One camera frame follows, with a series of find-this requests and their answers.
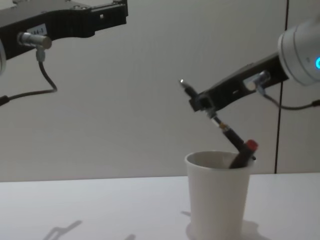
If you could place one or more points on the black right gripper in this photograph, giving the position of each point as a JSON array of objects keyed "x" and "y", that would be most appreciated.
[{"x": 232, "y": 86}]

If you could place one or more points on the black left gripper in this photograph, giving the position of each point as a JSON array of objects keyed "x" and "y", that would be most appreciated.
[{"x": 75, "y": 22}]

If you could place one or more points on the black pen with gold rings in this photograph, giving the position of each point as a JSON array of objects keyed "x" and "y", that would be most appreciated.
[{"x": 231, "y": 136}]

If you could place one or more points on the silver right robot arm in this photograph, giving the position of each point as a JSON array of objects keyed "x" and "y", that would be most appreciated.
[{"x": 300, "y": 50}]

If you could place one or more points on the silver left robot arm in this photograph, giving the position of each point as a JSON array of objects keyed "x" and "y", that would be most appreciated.
[{"x": 2, "y": 60}]

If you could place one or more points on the dark marker with red cap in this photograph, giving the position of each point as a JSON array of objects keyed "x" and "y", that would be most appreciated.
[{"x": 243, "y": 155}]

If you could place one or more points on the white paper cup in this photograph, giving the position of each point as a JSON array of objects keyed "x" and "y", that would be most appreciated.
[{"x": 217, "y": 195}]

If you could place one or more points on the white table cloth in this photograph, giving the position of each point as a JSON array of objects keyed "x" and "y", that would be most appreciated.
[{"x": 87, "y": 205}]

